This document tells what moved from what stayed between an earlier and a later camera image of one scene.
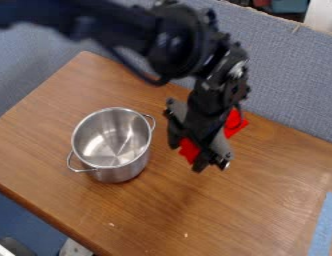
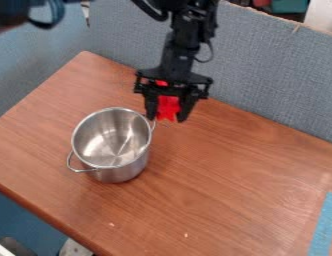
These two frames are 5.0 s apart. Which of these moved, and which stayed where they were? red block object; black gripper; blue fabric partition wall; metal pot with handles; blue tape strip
Moved: red block object; black gripper
Stayed: metal pot with handles; blue fabric partition wall; blue tape strip
